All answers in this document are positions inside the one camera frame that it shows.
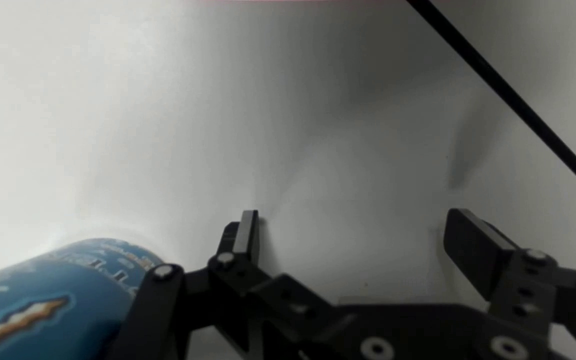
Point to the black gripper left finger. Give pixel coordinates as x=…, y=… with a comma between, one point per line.
x=239, y=249

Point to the blue can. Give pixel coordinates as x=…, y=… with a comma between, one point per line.
x=68, y=303

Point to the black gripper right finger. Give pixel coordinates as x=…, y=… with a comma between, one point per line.
x=478, y=249

